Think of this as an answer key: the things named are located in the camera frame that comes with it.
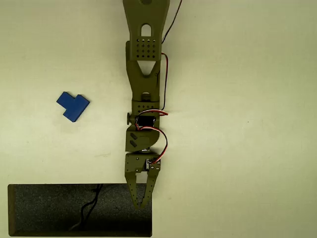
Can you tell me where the blue T-shaped block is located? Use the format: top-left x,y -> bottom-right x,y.
56,91 -> 90,123

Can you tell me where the red white gripper servo cable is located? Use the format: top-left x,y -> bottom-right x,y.
138,126 -> 169,165

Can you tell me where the black cable under table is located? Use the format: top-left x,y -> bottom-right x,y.
69,183 -> 104,231

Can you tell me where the red white wrist servo cable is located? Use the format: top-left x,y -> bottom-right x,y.
135,110 -> 169,131

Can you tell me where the red black forearm cable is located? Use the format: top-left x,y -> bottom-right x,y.
160,52 -> 169,110

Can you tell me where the red black upper arm cable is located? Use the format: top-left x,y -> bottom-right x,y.
161,0 -> 183,45

